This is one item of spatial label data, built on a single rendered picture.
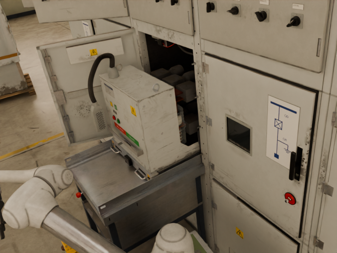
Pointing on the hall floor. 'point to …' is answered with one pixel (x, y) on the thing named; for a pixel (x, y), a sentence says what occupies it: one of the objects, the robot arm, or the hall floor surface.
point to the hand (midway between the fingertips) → (1, 231)
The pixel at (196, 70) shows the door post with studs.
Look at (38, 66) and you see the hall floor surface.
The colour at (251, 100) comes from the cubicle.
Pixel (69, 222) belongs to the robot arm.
